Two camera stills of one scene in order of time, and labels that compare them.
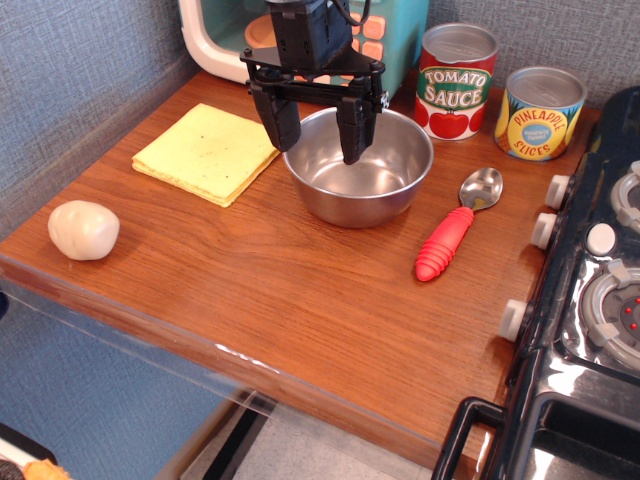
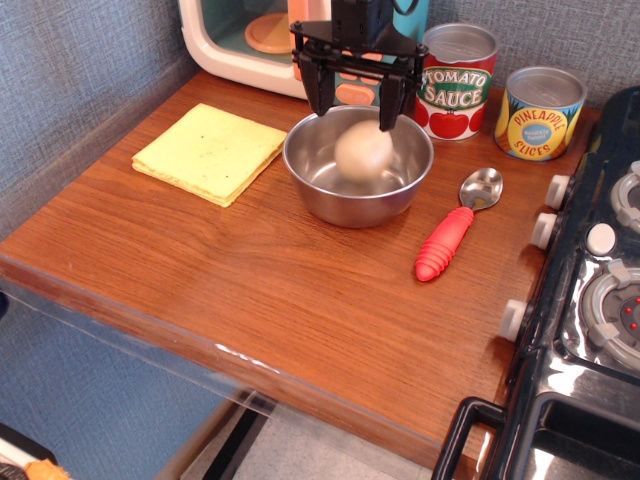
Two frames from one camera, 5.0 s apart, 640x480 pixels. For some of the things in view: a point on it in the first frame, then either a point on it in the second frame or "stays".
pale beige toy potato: [83, 230] -> [364, 151]
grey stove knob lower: [512, 319] stays
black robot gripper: [313, 55] -> [361, 36]
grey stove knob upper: [556, 190] stays
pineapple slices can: [539, 113] stays
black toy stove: [572, 406] stays
